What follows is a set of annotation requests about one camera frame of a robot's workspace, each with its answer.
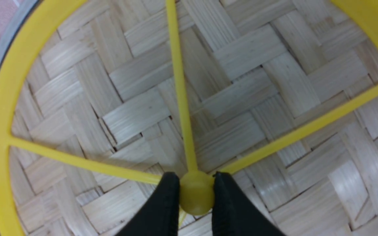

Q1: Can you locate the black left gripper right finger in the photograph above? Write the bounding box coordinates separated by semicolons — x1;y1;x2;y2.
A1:
212;172;284;236

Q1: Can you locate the yellow woven steamer lid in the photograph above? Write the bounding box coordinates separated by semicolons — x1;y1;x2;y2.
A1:
0;0;378;236

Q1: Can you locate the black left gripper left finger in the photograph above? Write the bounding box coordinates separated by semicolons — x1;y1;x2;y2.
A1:
116;172;180;236

